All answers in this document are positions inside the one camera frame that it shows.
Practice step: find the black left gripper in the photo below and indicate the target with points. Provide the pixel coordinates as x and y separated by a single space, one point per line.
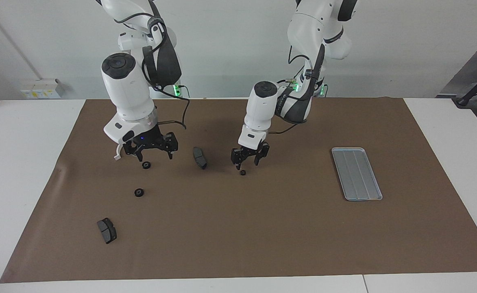
248 152

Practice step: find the white curved plastic bracket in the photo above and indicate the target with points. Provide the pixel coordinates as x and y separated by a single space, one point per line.
118 154

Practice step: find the black stand pole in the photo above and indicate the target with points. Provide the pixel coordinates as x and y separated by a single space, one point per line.
476 87

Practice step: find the white wall socket box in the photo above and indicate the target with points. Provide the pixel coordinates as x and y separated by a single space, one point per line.
41 89

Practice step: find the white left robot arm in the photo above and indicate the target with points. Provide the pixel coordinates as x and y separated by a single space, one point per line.
315 24

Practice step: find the short dark grey brake pad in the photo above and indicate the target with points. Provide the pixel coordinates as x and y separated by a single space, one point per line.
107 230

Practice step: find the long dark grey brake pad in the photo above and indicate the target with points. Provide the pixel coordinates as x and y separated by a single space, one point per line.
200 157

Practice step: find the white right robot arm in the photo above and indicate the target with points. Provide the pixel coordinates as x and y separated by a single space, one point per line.
128 85

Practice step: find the brown paper table mat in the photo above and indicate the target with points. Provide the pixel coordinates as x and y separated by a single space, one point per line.
238 224

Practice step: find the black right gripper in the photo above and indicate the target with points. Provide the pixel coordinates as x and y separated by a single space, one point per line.
151 140

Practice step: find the silver ribbed metal tray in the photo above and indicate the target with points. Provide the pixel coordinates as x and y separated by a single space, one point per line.
356 175

